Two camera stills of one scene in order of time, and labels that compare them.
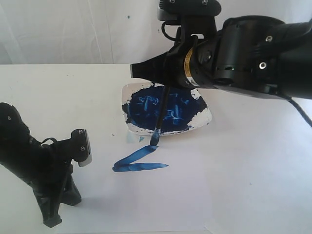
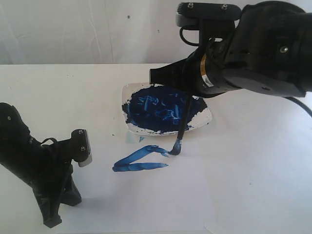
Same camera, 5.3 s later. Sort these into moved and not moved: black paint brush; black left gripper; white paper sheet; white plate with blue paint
Moved: black paint brush
Not moved: white paper sheet; white plate with blue paint; black left gripper
